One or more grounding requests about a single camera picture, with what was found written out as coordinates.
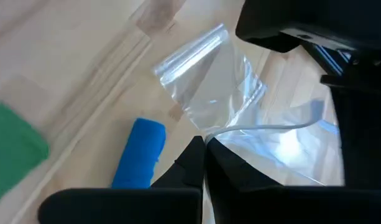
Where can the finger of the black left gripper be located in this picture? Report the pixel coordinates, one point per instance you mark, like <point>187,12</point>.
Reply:
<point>367,140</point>

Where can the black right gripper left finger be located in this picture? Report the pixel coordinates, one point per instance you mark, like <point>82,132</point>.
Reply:
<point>131,208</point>

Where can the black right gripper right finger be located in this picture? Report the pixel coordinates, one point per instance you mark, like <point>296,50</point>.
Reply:
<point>286,208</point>

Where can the blue elastic bandage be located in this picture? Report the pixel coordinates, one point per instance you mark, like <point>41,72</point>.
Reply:
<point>140,152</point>

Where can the clear plastic zip bag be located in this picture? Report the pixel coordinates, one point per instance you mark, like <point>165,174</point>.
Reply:
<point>209,87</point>

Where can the green knit bandage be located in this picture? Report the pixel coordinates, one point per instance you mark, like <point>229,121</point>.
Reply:
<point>13,149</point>

